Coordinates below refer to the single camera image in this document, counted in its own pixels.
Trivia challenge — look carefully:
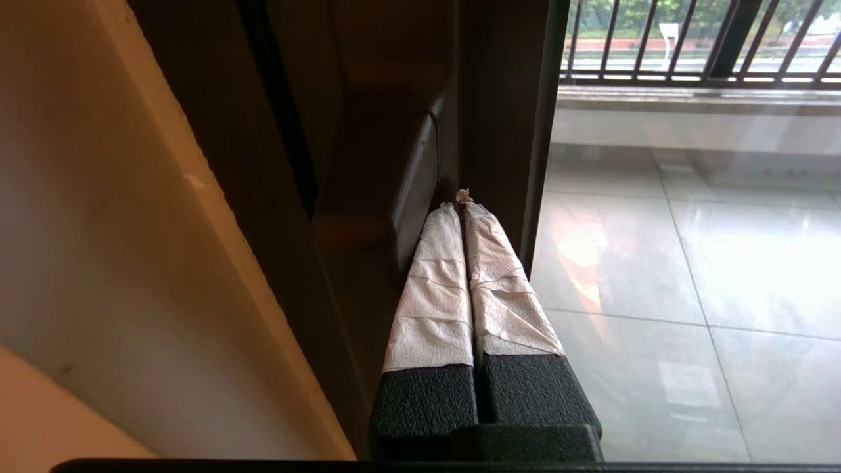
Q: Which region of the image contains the dark outer door frame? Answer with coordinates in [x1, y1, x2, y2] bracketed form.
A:
[128, 0, 372, 461]

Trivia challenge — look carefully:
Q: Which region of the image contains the grey stone window sill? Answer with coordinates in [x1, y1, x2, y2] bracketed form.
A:
[555, 85, 841, 118]

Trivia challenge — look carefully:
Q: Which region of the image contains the dark sliding door handle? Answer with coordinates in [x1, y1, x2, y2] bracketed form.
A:
[312, 89, 444, 280]

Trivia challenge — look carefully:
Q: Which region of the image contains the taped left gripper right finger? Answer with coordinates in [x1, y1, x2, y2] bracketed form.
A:
[457, 189, 603, 461]

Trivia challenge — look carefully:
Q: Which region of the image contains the dark framed glass sliding door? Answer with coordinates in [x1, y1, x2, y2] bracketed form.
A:
[263, 0, 841, 464]

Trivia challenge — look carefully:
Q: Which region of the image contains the dark balcony window frame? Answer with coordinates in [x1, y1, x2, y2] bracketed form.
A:
[706, 0, 763, 79]

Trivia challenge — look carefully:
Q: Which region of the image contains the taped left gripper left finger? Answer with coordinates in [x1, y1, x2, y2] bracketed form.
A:
[370, 202, 479, 461]

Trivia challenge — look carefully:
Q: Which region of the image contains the black metal balcony railing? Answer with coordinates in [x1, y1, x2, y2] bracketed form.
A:
[562, 0, 841, 89]

